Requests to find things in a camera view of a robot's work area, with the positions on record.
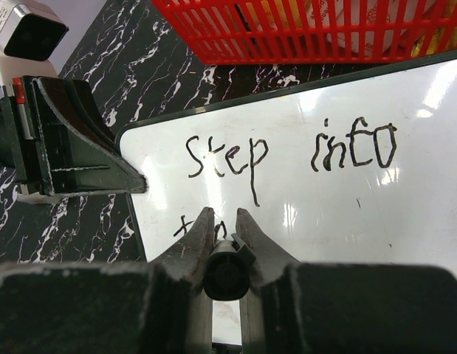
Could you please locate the white whiteboard marker pen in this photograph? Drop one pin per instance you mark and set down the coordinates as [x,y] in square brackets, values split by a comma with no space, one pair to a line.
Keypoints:
[227,271]

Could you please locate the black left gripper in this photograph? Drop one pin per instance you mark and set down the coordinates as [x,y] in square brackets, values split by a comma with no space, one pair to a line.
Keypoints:
[53,136]

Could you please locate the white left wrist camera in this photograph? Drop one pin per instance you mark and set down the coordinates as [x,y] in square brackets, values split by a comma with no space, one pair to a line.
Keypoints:
[30,31]

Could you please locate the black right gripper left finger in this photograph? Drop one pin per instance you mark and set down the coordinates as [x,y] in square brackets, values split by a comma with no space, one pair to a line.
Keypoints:
[130,307]

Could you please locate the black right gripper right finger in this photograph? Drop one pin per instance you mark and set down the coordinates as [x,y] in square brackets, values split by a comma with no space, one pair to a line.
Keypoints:
[297,307]

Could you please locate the small white whiteboard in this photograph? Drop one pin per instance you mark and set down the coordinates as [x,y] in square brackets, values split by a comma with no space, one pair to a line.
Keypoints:
[354,169]

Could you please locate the red plastic shopping basket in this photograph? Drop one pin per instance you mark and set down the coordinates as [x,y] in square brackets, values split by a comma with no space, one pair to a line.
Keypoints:
[305,32]

